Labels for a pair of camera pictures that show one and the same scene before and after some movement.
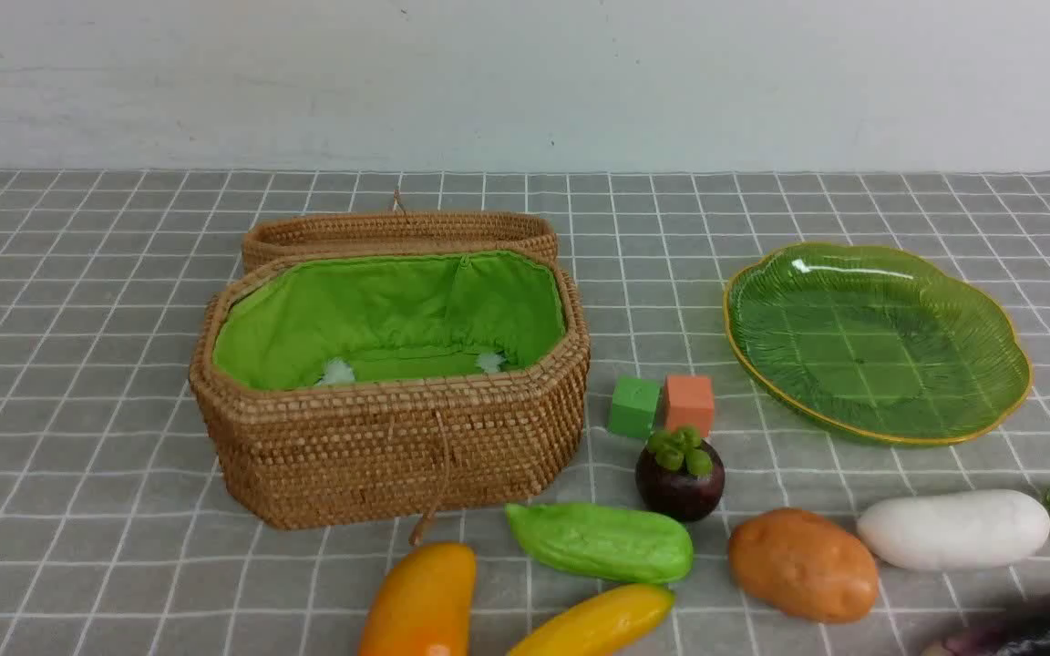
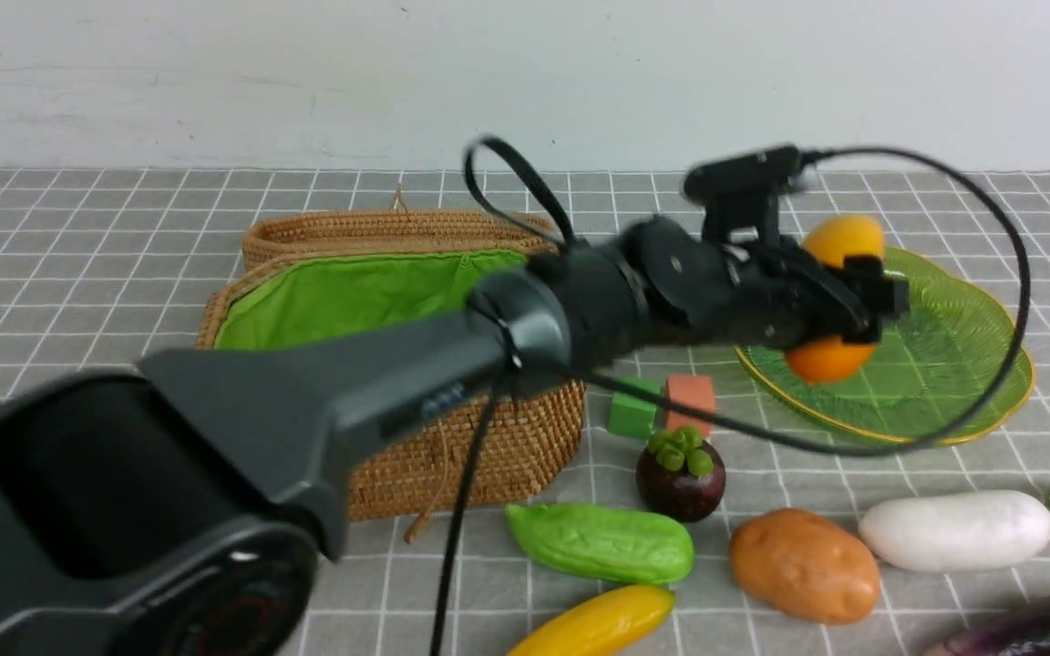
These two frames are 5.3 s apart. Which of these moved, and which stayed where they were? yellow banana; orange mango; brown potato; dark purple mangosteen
Moved: orange mango
Stayed: brown potato; yellow banana; dark purple mangosteen
